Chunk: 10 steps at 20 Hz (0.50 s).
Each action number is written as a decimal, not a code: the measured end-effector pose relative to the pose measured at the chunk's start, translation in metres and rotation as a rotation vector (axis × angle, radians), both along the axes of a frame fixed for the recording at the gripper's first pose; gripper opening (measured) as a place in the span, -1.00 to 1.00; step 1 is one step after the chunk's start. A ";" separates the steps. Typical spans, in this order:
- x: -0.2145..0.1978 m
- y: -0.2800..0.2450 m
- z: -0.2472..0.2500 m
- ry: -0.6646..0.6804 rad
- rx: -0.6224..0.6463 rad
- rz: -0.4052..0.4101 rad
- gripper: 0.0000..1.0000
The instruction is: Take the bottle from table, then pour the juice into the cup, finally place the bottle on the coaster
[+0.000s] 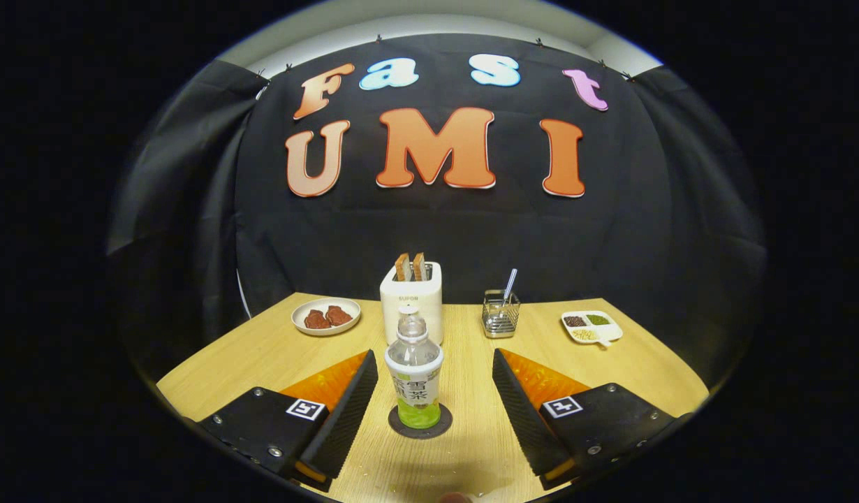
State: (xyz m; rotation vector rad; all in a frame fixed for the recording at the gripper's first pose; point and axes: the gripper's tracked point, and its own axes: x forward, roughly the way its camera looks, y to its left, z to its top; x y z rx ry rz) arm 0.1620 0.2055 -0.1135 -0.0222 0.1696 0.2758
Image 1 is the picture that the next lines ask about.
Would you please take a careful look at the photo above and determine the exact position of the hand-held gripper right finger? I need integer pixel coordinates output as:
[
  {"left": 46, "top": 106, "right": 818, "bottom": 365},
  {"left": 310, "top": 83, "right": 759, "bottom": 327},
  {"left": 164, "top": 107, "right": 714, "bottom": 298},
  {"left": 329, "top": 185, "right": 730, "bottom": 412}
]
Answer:
[{"left": 492, "top": 348, "right": 682, "bottom": 491}]

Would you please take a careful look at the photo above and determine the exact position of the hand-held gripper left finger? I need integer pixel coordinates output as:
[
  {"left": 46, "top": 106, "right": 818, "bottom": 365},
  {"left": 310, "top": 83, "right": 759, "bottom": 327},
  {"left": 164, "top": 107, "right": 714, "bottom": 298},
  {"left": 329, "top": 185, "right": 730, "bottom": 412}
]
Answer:
[{"left": 199, "top": 349, "right": 379, "bottom": 493}]

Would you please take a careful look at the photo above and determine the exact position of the dark round coaster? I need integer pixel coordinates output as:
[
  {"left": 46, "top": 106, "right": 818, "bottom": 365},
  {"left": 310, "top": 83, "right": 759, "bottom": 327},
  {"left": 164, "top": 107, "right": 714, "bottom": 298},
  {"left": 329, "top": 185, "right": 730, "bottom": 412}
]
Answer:
[{"left": 388, "top": 403, "right": 453, "bottom": 439}]

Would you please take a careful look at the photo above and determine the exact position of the clear juice bottle green base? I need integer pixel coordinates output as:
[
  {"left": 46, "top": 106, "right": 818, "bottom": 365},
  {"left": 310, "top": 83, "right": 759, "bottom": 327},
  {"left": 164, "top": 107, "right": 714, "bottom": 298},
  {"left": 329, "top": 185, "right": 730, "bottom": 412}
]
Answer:
[{"left": 384, "top": 304, "right": 445, "bottom": 430}]

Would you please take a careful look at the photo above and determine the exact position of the wooden table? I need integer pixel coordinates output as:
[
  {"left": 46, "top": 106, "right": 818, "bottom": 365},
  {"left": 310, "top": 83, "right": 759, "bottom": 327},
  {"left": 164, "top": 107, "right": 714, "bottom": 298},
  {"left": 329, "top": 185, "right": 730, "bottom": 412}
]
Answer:
[{"left": 156, "top": 292, "right": 711, "bottom": 503}]

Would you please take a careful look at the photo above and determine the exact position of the white round plate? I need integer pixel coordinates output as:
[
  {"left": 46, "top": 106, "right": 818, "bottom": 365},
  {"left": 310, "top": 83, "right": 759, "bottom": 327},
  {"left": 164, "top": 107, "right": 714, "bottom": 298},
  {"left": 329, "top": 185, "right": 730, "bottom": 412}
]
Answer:
[{"left": 291, "top": 297, "right": 362, "bottom": 337}]

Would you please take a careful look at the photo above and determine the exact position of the white divided dish with beans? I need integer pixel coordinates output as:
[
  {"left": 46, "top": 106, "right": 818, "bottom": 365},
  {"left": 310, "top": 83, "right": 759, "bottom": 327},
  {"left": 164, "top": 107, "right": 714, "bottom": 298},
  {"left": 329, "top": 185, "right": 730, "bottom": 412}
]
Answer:
[{"left": 561, "top": 310, "right": 624, "bottom": 348}]

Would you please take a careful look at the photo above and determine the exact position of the white toaster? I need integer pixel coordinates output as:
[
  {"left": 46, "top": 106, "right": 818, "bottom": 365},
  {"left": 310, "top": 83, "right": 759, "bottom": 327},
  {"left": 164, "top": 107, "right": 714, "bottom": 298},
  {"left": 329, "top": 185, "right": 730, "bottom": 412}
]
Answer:
[{"left": 380, "top": 261, "right": 443, "bottom": 347}]

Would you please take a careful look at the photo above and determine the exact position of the wire mesh utensil holder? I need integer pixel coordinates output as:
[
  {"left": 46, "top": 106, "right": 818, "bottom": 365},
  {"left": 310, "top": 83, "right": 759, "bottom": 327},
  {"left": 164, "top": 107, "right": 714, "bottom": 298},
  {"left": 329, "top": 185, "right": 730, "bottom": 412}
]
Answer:
[{"left": 482, "top": 289, "right": 521, "bottom": 339}]

